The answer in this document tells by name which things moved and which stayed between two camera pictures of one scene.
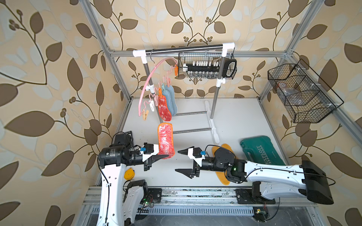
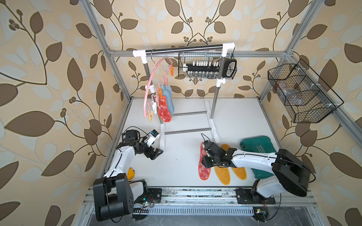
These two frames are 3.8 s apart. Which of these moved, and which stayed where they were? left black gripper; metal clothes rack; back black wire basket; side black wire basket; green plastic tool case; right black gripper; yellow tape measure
Moved: right black gripper; left black gripper
Stayed: back black wire basket; metal clothes rack; yellow tape measure; side black wire basket; green plastic tool case
